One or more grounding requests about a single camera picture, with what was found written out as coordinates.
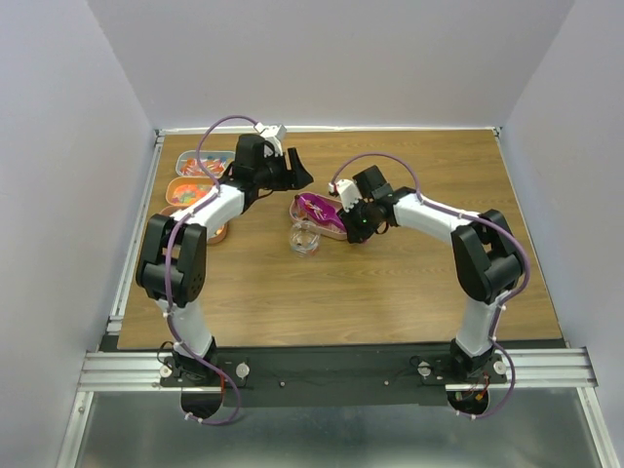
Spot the magenta plastic scoop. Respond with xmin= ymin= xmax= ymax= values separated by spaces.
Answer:
xmin=296 ymin=192 xmax=344 ymax=230

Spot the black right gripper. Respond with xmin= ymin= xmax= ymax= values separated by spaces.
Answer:
xmin=334 ymin=198 xmax=377 ymax=245

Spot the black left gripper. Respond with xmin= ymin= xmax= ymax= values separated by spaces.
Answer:
xmin=254 ymin=147 xmax=314 ymax=191

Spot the clear plastic jar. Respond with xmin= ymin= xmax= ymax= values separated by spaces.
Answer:
xmin=289 ymin=220 xmax=321 ymax=257

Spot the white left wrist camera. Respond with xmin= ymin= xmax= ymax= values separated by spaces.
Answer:
xmin=253 ymin=122 xmax=287 ymax=156

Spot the pink tray of lollipops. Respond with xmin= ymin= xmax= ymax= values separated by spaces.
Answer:
xmin=289 ymin=192 xmax=347 ymax=241

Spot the pink tray of wrapped candies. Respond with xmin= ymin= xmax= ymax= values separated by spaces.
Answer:
xmin=159 ymin=206 xmax=228 ymax=245

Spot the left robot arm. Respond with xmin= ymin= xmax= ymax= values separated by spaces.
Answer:
xmin=136 ymin=125 xmax=313 ymax=385

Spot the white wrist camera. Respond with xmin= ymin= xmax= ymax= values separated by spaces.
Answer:
xmin=328 ymin=179 xmax=363 ymax=213
xmin=253 ymin=122 xmax=287 ymax=156

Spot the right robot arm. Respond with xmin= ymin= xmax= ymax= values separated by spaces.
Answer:
xmin=329 ymin=166 xmax=530 ymax=382

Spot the grey tray of candy sticks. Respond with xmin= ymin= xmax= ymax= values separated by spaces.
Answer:
xmin=175 ymin=150 xmax=235 ymax=177

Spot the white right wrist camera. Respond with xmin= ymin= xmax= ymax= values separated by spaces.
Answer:
xmin=328 ymin=179 xmax=363 ymax=213

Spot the orange tray of gummies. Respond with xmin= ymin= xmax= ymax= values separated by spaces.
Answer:
xmin=165 ymin=176 xmax=214 ymax=207

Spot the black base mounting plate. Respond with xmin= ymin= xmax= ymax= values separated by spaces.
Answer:
xmin=159 ymin=343 xmax=508 ymax=414

